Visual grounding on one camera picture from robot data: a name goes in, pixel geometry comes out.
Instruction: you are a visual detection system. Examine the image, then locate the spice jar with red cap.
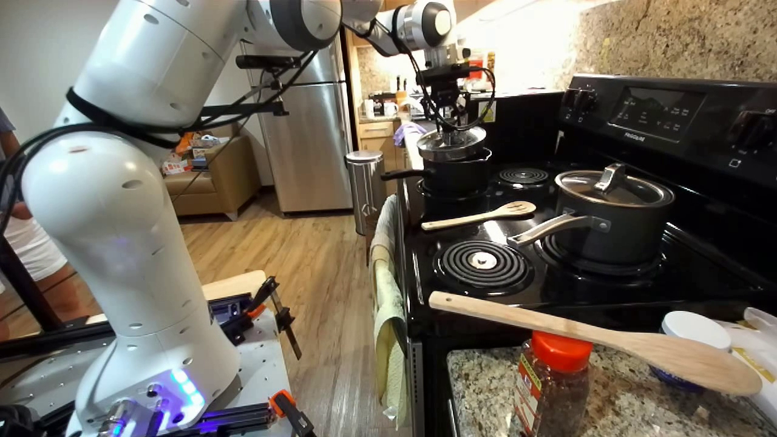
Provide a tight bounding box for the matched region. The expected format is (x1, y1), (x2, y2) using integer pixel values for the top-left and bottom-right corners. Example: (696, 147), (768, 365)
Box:
(509, 330), (595, 437)

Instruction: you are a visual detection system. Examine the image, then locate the steel trash can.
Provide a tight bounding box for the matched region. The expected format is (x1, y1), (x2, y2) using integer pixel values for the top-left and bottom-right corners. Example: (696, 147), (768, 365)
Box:
(344, 150), (383, 239)

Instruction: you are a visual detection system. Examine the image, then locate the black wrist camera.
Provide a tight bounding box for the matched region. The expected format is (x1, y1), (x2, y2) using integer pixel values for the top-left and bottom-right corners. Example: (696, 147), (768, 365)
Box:
(413, 63), (478, 89)

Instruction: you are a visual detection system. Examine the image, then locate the stainless steel refrigerator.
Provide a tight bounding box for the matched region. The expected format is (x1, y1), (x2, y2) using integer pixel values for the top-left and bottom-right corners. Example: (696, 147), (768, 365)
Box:
(234, 35), (357, 217)

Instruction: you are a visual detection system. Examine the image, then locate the black electric stove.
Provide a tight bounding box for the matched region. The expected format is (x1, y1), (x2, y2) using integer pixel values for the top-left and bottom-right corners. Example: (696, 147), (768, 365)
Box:
(397, 74), (777, 437)

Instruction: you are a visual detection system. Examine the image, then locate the large wooden spoon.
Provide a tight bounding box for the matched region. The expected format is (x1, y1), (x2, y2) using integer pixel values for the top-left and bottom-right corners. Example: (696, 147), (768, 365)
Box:
(425, 289), (765, 399)

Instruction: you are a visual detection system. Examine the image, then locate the silver pot on burner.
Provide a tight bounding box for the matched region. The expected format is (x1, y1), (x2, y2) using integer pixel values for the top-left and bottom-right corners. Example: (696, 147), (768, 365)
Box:
(378, 143), (495, 203)

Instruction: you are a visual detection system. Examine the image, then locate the grey saucepan with steel handle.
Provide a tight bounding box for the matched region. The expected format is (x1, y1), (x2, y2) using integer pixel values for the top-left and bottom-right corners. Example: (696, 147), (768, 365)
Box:
(507, 174), (678, 267)

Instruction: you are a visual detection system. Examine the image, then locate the small wooden spoon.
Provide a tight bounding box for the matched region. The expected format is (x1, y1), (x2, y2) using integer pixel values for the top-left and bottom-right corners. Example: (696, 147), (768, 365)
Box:
(421, 200), (540, 233)

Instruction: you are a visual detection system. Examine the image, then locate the grey robot mounting table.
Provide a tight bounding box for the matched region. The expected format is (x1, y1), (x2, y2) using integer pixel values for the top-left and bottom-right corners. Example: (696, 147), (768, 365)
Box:
(0, 271), (298, 437)

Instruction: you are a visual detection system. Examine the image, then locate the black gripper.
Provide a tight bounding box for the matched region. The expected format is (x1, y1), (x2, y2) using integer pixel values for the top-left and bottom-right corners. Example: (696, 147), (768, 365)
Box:
(425, 76), (485, 142)

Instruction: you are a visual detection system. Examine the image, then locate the wooden kitchen base cabinet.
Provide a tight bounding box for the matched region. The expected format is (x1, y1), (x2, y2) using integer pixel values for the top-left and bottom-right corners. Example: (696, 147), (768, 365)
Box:
(354, 118), (407, 177)

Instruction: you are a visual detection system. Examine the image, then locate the white-lidded blue container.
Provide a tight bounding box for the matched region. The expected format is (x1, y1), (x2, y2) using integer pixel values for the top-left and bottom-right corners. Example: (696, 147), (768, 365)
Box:
(651, 308), (735, 387)

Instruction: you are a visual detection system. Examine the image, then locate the black stereo camera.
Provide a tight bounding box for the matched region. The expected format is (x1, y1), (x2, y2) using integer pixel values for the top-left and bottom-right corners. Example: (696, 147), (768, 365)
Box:
(237, 53), (304, 74)

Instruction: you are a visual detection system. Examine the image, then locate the glass saucepan lid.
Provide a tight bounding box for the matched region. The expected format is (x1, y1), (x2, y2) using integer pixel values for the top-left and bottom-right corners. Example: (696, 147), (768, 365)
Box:
(554, 161), (678, 209)

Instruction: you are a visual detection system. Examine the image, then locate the yellow-green dish towel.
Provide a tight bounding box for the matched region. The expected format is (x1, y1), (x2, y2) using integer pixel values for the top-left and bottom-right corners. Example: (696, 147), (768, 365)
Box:
(370, 193), (413, 430)

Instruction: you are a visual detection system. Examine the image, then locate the orange printed box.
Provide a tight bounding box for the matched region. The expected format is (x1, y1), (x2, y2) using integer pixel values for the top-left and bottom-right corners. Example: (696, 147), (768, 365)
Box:
(160, 130), (203, 180)

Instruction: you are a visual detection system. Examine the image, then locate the black and orange clamp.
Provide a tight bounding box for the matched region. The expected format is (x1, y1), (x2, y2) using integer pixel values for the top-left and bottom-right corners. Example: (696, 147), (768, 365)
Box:
(268, 388), (319, 437)
(241, 275), (306, 363)

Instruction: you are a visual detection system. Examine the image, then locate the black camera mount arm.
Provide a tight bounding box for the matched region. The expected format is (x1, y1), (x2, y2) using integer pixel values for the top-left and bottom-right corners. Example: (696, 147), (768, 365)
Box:
(191, 69), (291, 123)

